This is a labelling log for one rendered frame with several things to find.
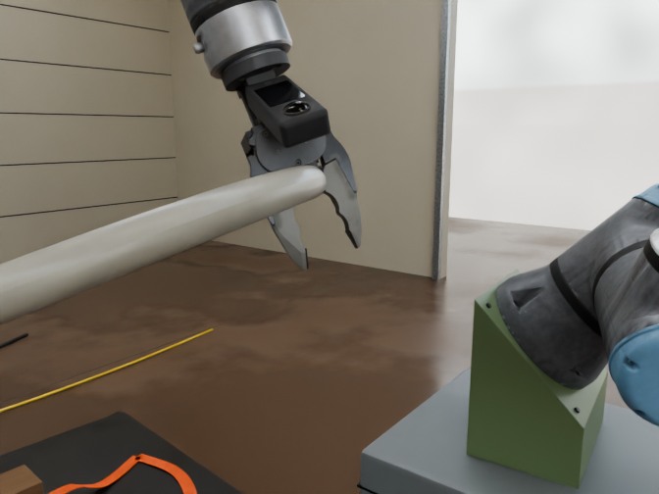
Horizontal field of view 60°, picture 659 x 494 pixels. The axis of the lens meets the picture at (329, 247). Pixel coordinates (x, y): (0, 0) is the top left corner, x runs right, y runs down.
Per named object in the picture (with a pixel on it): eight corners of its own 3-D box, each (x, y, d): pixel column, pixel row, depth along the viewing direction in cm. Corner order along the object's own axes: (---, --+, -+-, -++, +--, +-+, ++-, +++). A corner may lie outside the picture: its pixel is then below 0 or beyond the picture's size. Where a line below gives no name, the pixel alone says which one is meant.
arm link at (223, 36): (284, -10, 55) (187, 20, 53) (303, 39, 55) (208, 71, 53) (272, 24, 63) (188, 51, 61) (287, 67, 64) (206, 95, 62)
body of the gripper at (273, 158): (320, 170, 65) (280, 69, 64) (338, 159, 57) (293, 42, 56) (257, 193, 64) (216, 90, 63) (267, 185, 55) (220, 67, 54)
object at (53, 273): (-449, 505, 37) (-473, 465, 37) (67, 297, 84) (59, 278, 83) (154, 263, 22) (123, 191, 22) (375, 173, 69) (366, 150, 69)
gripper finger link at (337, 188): (366, 232, 65) (321, 164, 64) (383, 230, 59) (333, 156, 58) (344, 248, 64) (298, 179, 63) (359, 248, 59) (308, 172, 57)
